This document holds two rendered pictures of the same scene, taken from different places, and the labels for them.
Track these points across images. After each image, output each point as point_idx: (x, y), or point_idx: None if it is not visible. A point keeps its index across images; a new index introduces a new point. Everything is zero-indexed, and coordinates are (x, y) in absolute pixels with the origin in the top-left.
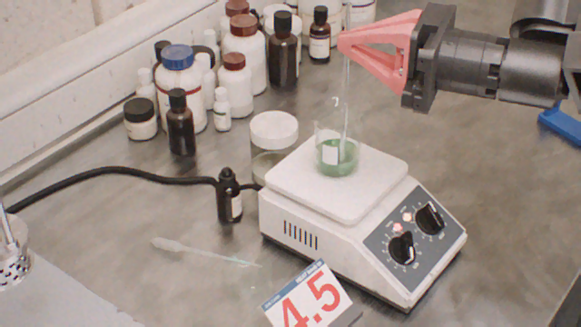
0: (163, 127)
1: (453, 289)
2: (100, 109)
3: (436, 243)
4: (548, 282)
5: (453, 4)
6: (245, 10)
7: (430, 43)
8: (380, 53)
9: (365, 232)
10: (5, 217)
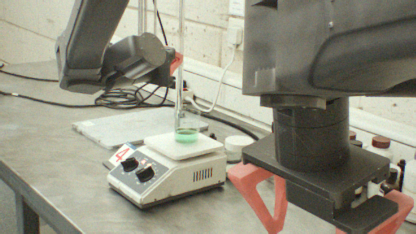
0: None
1: (114, 200)
2: None
3: (133, 181)
4: (93, 227)
5: (166, 50)
6: (374, 142)
7: None
8: (171, 67)
9: (142, 150)
10: None
